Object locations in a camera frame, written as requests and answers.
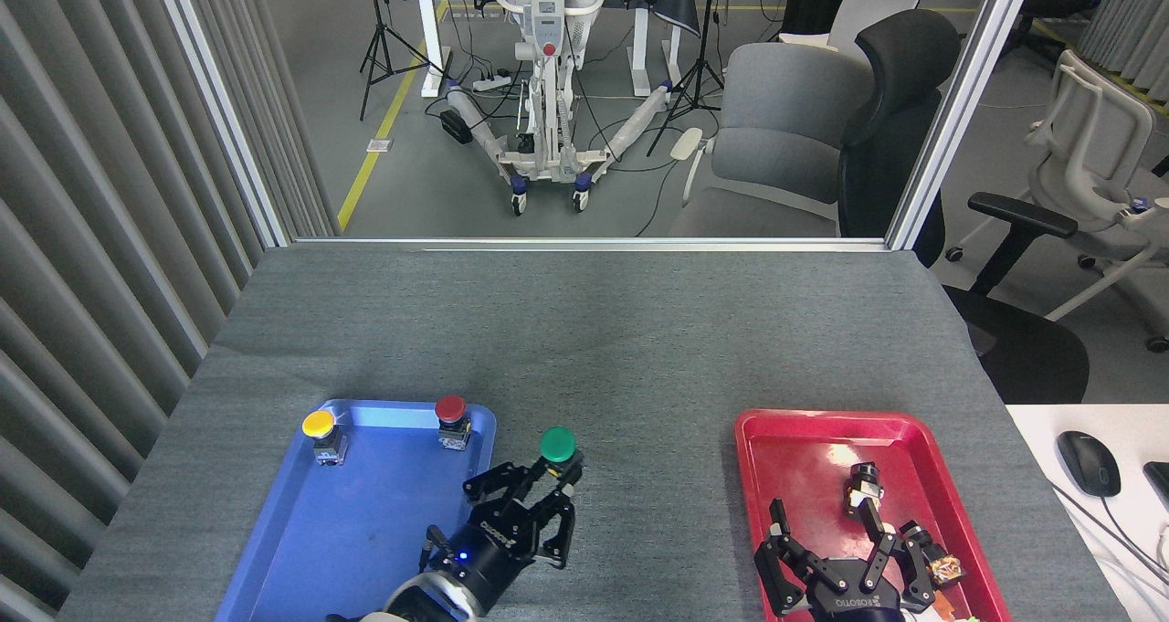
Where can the white mesh office chair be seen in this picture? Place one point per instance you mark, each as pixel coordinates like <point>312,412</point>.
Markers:
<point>1096,147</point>

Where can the black tripod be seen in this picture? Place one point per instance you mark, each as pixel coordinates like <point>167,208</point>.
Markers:
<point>382,28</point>
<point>699,65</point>

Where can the black office chair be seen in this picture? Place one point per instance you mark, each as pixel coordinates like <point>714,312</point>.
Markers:
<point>890,129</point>

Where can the red push button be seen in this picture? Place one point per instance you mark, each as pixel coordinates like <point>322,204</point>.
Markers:
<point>450,409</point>

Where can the black switch with orange contacts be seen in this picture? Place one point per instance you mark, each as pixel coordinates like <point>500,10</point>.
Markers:
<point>945,569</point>

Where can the green push button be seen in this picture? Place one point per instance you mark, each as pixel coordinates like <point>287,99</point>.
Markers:
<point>558,443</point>

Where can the white power strip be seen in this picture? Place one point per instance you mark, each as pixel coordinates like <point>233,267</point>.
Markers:
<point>491,81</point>

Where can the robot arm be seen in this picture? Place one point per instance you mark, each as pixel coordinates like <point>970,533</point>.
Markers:
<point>420,604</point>

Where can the grey office chair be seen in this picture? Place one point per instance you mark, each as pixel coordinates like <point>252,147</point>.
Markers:
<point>776,147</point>

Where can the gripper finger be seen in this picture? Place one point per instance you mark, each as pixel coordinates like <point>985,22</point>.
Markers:
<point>498,480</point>
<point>562,521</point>
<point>881,549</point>
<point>776,558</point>

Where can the white-legged desk with dark cover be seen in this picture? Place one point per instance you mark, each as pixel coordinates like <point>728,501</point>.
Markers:
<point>429,47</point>

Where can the silver frame post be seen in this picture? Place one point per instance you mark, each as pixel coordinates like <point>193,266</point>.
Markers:
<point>219,110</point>
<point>959,110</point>

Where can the black computer mouse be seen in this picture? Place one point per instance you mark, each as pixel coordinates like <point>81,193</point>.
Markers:
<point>1089,464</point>

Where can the silver frame rail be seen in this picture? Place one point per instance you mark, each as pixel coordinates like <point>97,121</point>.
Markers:
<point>594,244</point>

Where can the yellow push button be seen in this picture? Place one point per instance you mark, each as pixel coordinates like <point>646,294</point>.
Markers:
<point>318,424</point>

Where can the metal floor plate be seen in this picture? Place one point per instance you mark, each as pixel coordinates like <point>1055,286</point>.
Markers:
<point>380,145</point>

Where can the white plastic chair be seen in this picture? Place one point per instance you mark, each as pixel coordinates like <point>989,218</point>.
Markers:
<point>868,15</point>

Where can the grey ribbed partition panel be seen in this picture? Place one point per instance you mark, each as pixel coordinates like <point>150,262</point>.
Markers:
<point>82,238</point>

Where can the blue plastic tray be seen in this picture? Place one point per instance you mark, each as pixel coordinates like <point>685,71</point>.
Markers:
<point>347,531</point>

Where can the red plastic tray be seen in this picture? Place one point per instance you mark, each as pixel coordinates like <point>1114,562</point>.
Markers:
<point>795,467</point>

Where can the black foot pedal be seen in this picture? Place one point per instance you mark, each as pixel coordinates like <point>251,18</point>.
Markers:
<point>456,127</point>

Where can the white side desk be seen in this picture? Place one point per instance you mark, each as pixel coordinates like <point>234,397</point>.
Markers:
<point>1041,439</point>

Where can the grey curtain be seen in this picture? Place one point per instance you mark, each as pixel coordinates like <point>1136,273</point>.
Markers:
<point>1132,19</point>

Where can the black flat device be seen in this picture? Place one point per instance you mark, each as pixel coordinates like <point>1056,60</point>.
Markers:
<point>1160,485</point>

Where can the white stand on wheels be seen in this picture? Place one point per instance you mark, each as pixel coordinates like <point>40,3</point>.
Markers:
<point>548,74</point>

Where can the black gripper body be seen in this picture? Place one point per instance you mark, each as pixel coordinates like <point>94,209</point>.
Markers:
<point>493,549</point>
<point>854,596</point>

